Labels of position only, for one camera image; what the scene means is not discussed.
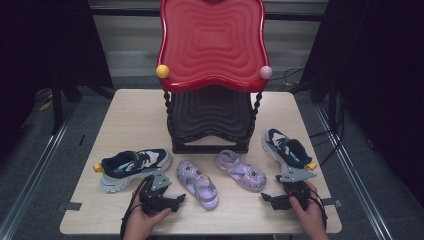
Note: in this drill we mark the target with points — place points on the metal floor rail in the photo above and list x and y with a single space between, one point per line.
353 170
33 181

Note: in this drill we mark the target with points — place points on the person's left hand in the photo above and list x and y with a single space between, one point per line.
141 224

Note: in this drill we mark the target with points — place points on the black horizontal bar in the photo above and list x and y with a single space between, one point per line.
126 12

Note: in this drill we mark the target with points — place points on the navy and white sneaker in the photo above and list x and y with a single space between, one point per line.
288 148
130 165

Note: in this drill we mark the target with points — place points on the black curtain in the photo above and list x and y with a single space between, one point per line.
376 83
43 50

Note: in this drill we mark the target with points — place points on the red and black shoe rack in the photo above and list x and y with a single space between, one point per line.
213 43

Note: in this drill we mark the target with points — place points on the person's right hand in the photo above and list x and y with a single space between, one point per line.
311 220

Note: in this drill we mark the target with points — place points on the grey tape strip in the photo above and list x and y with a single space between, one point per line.
71 206
330 202

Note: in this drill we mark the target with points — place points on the yellow floor object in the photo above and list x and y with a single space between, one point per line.
45 106

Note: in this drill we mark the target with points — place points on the small black tape strip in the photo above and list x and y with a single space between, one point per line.
82 140

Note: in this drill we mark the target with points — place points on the black metal stand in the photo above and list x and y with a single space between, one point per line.
57 106

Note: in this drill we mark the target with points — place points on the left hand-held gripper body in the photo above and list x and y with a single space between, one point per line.
155 196

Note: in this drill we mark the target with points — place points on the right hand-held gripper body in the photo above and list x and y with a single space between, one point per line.
296 191

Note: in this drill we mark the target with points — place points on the purple sandal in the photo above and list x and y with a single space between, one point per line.
240 171
196 183

